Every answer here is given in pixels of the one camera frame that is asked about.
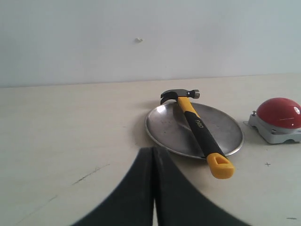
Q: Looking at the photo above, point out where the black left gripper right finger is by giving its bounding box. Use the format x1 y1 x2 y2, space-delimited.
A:
152 147 248 226

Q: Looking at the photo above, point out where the small white wall plug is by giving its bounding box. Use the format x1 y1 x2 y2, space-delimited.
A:
135 38 143 43

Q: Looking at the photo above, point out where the yellow black claw hammer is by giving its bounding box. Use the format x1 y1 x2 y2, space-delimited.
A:
160 89 235 179

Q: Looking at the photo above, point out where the red dome push button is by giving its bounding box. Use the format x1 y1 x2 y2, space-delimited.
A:
248 97 301 144

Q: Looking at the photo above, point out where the round stainless steel plate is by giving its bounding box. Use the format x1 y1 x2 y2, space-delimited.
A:
145 102 245 159

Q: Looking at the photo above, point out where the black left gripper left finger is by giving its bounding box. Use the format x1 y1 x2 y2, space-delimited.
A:
73 147 154 226

